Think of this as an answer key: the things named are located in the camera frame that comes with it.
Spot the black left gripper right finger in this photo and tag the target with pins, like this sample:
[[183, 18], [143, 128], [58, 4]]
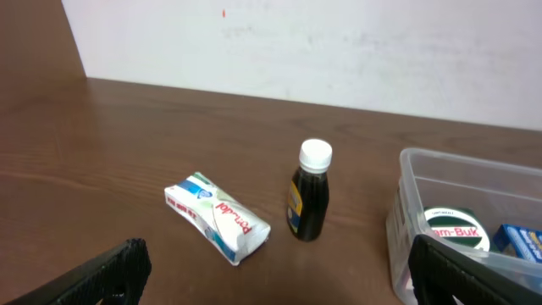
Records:
[[443, 276]]

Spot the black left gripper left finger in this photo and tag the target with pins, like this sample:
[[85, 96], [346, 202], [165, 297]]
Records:
[[117, 276]]

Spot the green Zam-Buk box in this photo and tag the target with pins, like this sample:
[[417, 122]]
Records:
[[459, 226]]

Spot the blue Kool Fever box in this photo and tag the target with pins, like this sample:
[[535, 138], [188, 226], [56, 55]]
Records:
[[519, 242]]

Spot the clear plastic container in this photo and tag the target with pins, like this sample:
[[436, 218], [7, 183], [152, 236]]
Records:
[[497, 194]]

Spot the white Panadol box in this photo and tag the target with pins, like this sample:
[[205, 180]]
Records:
[[231, 227]]

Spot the dark bottle white cap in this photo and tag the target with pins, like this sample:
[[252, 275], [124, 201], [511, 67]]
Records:
[[308, 196]]

